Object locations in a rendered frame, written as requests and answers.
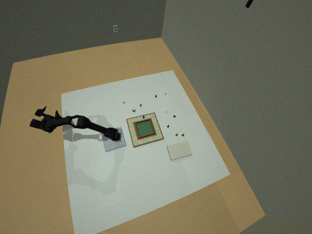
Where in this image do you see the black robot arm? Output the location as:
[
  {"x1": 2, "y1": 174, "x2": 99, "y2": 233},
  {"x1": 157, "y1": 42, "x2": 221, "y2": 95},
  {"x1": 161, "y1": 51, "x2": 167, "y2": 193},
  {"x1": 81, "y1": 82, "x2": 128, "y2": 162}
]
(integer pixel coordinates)
[{"x1": 30, "y1": 115, "x2": 120, "y2": 141}]

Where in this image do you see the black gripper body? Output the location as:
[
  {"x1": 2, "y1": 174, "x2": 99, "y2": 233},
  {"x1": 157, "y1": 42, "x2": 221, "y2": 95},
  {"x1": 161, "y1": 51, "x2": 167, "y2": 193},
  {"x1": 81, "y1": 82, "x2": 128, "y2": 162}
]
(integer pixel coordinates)
[{"x1": 35, "y1": 109, "x2": 63, "y2": 120}]

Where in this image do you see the beige flat rectangular block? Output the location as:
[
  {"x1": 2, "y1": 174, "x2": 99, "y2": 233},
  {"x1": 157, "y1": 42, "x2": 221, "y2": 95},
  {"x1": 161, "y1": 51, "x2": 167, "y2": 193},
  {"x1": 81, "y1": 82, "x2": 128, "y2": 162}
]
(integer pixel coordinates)
[{"x1": 167, "y1": 141, "x2": 192, "y2": 160}]

